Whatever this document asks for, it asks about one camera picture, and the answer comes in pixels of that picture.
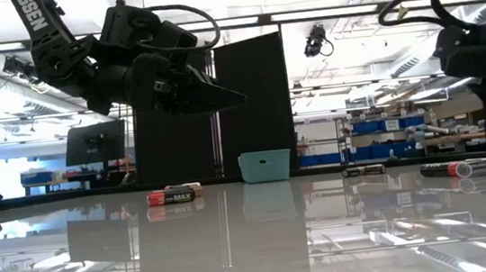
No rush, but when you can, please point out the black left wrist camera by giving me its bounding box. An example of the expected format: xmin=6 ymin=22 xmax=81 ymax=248
xmin=95 ymin=0 xmax=200 ymax=64

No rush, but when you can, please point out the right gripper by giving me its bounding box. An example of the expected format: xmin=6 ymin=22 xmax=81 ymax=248
xmin=428 ymin=10 xmax=486 ymax=163

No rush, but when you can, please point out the blue storage bin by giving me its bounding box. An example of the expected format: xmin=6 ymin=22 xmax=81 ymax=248
xmin=298 ymin=151 xmax=343 ymax=169
xmin=398 ymin=114 xmax=427 ymax=131
xmin=351 ymin=120 xmax=382 ymax=136
xmin=354 ymin=140 xmax=419 ymax=163

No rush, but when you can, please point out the black folding screen panel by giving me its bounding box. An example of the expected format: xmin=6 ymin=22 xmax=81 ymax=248
xmin=124 ymin=44 xmax=221 ymax=186
xmin=209 ymin=30 xmax=300 ymax=177

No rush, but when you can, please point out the black aluminium table frame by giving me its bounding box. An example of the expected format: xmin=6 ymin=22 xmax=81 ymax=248
xmin=0 ymin=148 xmax=486 ymax=213

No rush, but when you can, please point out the blue crate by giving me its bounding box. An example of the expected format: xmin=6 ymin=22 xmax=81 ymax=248
xmin=19 ymin=168 xmax=55 ymax=187

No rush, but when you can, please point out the wooden workbench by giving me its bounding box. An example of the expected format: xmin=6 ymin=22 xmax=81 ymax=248
xmin=418 ymin=130 xmax=486 ymax=147

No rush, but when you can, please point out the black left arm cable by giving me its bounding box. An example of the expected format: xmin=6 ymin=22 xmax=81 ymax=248
xmin=138 ymin=0 xmax=224 ymax=57

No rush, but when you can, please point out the black and copper Duracell battery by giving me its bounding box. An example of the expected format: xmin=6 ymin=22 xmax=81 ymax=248
xmin=163 ymin=180 xmax=205 ymax=202
xmin=340 ymin=166 xmax=365 ymax=179

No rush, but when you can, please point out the black hanging camera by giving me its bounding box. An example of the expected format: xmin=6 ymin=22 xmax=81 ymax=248
xmin=301 ymin=22 xmax=336 ymax=60

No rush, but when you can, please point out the black computer monitor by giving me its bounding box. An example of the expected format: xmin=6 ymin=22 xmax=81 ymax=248
xmin=61 ymin=119 xmax=131 ymax=168

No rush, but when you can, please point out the metal shelf rack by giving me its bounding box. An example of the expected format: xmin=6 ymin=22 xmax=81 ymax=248
xmin=334 ymin=107 xmax=431 ymax=166

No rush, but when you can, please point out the teal plastic bin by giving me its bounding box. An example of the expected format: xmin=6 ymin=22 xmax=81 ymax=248
xmin=237 ymin=148 xmax=294 ymax=186

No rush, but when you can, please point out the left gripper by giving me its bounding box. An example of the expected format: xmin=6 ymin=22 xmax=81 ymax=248
xmin=122 ymin=41 xmax=250 ymax=122

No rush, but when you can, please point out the black ceiling spotlight cluster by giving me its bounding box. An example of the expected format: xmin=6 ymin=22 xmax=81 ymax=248
xmin=0 ymin=52 xmax=39 ymax=85

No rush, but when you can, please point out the black rig crossbar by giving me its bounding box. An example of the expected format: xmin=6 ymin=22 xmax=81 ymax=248
xmin=0 ymin=0 xmax=486 ymax=56

